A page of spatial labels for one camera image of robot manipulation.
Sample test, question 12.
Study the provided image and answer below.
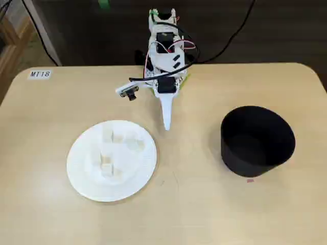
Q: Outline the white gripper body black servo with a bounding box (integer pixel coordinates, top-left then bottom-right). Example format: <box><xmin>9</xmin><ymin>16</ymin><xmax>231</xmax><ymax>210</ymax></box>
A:
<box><xmin>144</xmin><ymin>76</ymin><xmax>185</xmax><ymax>97</ymax></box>

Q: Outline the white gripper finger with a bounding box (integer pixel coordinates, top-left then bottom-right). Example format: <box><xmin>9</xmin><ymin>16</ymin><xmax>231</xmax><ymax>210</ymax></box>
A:
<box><xmin>155</xmin><ymin>93</ymin><xmax>179</xmax><ymax>131</ymax></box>

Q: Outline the white cube block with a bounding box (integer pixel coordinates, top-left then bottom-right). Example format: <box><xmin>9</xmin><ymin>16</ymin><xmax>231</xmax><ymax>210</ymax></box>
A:
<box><xmin>124</xmin><ymin>139</ymin><xmax>145</xmax><ymax>153</ymax></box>
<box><xmin>101</xmin><ymin>164</ymin><xmax>114</xmax><ymax>177</ymax></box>
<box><xmin>99</xmin><ymin>153</ymin><xmax>113</xmax><ymax>165</ymax></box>
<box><xmin>102</xmin><ymin>126</ymin><xmax>114</xmax><ymax>142</ymax></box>

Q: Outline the white paper plate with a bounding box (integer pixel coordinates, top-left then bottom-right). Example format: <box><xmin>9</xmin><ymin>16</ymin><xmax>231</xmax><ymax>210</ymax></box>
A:
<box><xmin>66</xmin><ymin>119</ymin><xmax>157</xmax><ymax>203</ymax></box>

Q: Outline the white metal table leg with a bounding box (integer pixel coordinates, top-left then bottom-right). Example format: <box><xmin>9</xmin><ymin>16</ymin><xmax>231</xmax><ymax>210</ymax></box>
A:
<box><xmin>21</xmin><ymin>0</ymin><xmax>62</xmax><ymax>66</ymax></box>

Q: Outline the white MT18 label sticker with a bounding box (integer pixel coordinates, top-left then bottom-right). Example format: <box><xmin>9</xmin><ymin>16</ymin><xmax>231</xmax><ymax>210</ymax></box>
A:
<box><xmin>27</xmin><ymin>70</ymin><xmax>52</xmax><ymax>80</ymax></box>

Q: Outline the wooden shelf furniture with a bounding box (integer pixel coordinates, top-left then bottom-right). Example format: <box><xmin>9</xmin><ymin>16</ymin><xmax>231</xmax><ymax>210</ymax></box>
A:
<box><xmin>0</xmin><ymin>15</ymin><xmax>35</xmax><ymax>104</ymax></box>

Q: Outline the wrist camera on white mount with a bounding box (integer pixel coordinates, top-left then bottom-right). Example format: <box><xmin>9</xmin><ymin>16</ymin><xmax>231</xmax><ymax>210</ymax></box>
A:
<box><xmin>115</xmin><ymin>81</ymin><xmax>141</xmax><ymax>102</ymax></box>

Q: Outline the thin red servo wire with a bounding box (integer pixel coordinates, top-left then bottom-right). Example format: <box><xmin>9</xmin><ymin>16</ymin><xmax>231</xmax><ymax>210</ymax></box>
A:
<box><xmin>178</xmin><ymin>40</ymin><xmax>197</xmax><ymax>51</ymax></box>

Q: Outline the black power cable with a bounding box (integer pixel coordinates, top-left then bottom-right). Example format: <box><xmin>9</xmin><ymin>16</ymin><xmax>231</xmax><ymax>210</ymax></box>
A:
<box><xmin>190</xmin><ymin>0</ymin><xmax>257</xmax><ymax>64</ymax></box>

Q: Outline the thin black cable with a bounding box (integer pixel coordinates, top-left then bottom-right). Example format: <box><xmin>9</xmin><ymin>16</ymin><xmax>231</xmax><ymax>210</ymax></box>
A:
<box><xmin>21</xmin><ymin>0</ymin><xmax>57</xmax><ymax>63</ymax></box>

